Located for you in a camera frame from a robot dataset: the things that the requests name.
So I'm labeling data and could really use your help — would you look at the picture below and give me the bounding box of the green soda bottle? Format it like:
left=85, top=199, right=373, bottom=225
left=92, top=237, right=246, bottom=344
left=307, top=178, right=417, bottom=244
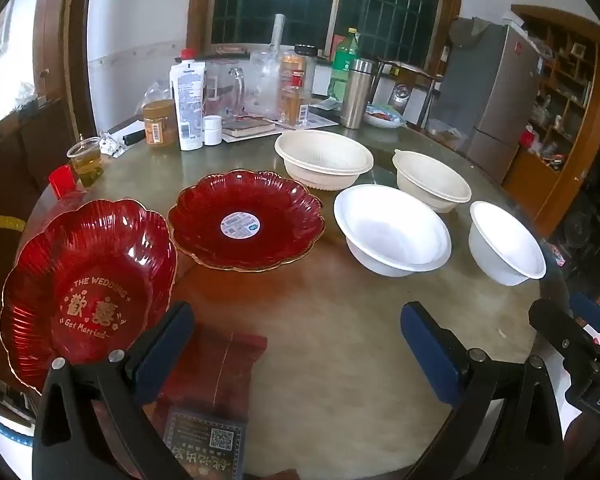
left=328, top=28, right=363, bottom=103

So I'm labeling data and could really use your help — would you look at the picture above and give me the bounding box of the stainless steel thermos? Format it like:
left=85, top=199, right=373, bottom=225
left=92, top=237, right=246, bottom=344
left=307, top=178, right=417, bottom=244
left=340, top=58, right=376, bottom=129

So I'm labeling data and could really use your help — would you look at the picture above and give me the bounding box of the window with green grille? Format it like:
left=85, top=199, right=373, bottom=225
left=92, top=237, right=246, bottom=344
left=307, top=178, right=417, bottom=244
left=187, top=0, right=466, bottom=66

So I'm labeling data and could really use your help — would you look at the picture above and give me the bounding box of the printed paper leaflet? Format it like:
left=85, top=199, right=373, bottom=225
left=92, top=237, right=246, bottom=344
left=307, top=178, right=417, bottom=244
left=275, top=105, right=341, bottom=131

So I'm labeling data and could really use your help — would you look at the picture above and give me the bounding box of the dark wooden sideboard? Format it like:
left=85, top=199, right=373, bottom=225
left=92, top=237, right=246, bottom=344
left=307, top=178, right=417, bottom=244
left=0, top=96, right=83, bottom=221

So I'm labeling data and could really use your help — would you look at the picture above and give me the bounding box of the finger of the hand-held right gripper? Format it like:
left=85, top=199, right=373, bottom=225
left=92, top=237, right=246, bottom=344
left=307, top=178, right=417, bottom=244
left=528, top=299, right=600, bottom=361
left=569, top=291, right=600, bottom=346

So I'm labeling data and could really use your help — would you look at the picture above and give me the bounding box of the dark printed card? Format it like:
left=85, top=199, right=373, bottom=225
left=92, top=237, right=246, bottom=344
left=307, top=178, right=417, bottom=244
left=162, top=407, right=251, bottom=480

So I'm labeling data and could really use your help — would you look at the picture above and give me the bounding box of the cream disposable bowl with tab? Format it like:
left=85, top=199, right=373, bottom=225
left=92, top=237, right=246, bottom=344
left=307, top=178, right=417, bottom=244
left=392, top=150, right=472, bottom=214

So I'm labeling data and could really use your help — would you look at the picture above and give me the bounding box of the red heart-shaped printed plate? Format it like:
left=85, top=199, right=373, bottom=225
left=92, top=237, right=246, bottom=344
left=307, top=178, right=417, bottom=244
left=0, top=199, right=178, bottom=391

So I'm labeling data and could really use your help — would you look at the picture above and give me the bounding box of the grey refrigerator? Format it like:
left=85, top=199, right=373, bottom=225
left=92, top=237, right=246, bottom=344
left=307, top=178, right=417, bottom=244
left=420, top=16, right=546, bottom=186

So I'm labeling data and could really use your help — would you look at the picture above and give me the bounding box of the clear glass pitcher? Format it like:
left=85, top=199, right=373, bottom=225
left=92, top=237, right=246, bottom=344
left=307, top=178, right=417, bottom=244
left=204, top=59, right=246, bottom=121

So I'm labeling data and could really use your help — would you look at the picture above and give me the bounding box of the wooden shelf cabinet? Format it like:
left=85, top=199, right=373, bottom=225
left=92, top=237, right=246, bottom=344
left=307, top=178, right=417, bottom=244
left=500, top=5, right=600, bottom=241

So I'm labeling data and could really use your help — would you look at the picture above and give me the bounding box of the glass jar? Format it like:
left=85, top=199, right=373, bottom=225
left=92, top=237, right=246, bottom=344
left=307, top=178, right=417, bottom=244
left=392, top=84, right=414, bottom=111

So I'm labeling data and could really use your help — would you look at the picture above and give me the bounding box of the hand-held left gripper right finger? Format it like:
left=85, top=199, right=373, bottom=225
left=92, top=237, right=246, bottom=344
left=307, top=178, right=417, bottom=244
left=400, top=301, right=566, bottom=480

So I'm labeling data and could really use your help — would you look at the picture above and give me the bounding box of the dark hardcover book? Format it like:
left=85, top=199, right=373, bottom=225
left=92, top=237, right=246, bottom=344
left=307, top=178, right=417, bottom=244
left=221, top=117, right=277, bottom=139

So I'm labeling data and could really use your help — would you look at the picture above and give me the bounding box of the red envelope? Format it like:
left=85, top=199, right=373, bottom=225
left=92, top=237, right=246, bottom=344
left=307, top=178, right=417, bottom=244
left=152, top=327, right=268, bottom=421

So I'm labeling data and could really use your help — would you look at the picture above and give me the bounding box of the clear plastic container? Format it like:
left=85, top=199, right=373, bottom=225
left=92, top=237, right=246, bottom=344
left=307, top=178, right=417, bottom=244
left=425, top=117, right=468, bottom=153

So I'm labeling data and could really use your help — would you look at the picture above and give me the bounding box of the red plastic bag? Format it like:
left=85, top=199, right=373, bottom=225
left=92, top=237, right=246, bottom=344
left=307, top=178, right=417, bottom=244
left=520, top=130, right=542, bottom=157

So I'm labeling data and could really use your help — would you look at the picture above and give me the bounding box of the clear jar with black lid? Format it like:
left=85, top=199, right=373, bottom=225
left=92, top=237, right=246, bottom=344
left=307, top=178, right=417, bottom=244
left=294, top=44, right=317, bottom=96

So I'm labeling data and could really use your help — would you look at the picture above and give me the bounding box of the peanut butter jar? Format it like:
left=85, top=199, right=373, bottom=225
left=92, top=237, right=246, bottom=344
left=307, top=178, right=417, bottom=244
left=143, top=100, right=179, bottom=150

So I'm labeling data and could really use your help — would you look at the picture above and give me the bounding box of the crumpled clear wrapper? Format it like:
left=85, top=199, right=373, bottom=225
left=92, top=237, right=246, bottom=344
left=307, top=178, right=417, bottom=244
left=99, top=132, right=129, bottom=159

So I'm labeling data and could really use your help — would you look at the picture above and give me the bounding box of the orange labelled jar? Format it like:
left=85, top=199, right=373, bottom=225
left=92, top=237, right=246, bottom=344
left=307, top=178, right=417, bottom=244
left=280, top=51, right=307, bottom=111

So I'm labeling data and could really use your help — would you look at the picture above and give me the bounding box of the white lotion tube red cap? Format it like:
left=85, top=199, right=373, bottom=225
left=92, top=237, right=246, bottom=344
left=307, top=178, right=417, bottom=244
left=169, top=49, right=208, bottom=152

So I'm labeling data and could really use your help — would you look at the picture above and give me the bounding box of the clear plastic packaging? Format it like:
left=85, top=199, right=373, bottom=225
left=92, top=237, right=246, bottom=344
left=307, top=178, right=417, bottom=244
left=247, top=14, right=288, bottom=116

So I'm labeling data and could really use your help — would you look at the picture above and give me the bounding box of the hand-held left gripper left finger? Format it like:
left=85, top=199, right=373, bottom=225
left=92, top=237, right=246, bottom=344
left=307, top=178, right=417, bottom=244
left=32, top=301, right=196, bottom=480

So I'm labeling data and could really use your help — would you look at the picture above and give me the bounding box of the amber liquid bottle red cap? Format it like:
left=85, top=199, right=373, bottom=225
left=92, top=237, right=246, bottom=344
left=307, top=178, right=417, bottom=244
left=282, top=72, right=311, bottom=127

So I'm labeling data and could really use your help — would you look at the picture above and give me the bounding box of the crumpled clear plastic bag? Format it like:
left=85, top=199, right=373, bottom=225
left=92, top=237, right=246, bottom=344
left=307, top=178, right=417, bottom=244
left=142, top=82, right=174, bottom=111

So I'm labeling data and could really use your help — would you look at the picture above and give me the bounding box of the large white disposable bowl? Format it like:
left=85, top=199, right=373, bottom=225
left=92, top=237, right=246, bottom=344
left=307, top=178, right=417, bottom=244
left=333, top=184, right=452, bottom=278

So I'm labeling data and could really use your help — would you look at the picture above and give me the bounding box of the white paper sheet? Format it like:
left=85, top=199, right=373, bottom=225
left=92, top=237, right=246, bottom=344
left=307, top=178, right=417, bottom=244
left=107, top=115, right=146, bottom=137

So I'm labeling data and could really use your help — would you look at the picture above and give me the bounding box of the small plate with food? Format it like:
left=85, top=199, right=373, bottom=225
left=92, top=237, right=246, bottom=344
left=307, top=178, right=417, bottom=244
left=364, top=105, right=406, bottom=129

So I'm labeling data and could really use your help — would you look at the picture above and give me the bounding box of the red round scalloped plate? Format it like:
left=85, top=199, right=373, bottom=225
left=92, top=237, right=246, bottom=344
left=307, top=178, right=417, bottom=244
left=167, top=170, right=327, bottom=273

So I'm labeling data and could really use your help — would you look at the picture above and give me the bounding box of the plastic cup of tea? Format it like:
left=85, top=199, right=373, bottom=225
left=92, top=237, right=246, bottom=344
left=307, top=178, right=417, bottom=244
left=67, top=136, right=105, bottom=190

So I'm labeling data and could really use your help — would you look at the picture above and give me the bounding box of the small white disposable bowl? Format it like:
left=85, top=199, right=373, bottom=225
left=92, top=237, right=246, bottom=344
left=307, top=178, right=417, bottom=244
left=468, top=201, right=547, bottom=287

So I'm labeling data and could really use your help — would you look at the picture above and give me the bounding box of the small red plastic cup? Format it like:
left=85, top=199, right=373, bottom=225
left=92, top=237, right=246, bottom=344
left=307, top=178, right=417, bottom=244
left=48, top=165, right=77, bottom=198

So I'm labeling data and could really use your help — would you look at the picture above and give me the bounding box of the small white bottle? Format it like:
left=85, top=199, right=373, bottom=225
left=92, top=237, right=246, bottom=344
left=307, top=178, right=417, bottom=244
left=202, top=115, right=223, bottom=147

